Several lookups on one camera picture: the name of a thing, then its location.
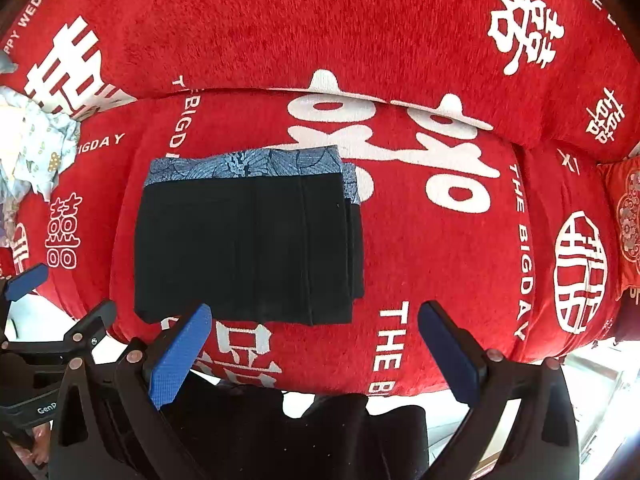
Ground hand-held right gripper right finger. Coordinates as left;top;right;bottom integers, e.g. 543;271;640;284
417;300;581;480

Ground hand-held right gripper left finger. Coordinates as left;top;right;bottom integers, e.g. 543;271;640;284
47;302;215;480

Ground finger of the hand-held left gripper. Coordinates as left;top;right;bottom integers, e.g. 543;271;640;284
0;262;51;312
0;301;119;377

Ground black pants with blue waistband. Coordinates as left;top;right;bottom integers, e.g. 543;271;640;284
134;145;366;327

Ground red printed sofa cover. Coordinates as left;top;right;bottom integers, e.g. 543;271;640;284
0;0;640;396

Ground white patterned cloth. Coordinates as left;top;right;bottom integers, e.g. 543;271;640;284
0;85;82;202

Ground dark cloth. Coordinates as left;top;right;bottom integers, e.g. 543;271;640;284
162;379;431;480

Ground red embroidered cushion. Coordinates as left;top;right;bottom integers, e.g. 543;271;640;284
596;156;640;302

